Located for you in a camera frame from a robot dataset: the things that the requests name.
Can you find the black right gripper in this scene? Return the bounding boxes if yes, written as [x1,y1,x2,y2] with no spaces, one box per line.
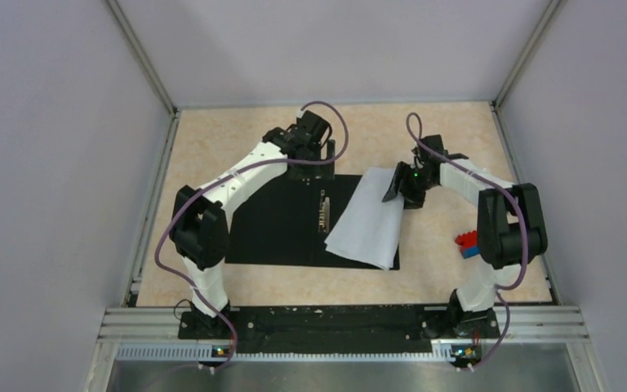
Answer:
[383,161,437,210]

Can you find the white paper stack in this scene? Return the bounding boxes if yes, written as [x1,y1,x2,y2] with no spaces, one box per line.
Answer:
[324,167,404,270]

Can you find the metal folder clip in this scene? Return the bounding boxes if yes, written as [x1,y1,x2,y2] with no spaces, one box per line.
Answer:
[317,189,331,234]

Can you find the black file folder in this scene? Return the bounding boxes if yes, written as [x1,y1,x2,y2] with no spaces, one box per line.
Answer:
[225,174,399,270]

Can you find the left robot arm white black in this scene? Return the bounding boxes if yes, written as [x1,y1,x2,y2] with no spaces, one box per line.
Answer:
[168,110,331,338]

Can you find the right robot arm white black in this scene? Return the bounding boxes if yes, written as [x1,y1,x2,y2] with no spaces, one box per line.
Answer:
[383,135,548,336]

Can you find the red blue toy block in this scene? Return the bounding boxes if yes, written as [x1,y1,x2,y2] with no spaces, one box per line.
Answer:
[455,230,480,259]

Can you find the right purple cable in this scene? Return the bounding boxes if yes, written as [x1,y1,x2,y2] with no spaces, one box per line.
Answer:
[405,112,531,373]

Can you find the purple cable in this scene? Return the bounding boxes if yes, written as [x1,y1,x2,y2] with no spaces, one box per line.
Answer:
[153,100,350,374]
[405,112,531,373]

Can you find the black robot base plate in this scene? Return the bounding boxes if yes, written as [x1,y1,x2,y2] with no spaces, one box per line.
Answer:
[178,305,500,354]

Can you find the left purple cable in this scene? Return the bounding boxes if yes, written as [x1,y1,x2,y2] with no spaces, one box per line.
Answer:
[153,100,350,374]

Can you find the aluminium frame rail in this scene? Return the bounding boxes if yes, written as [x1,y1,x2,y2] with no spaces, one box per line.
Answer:
[98,305,589,363]

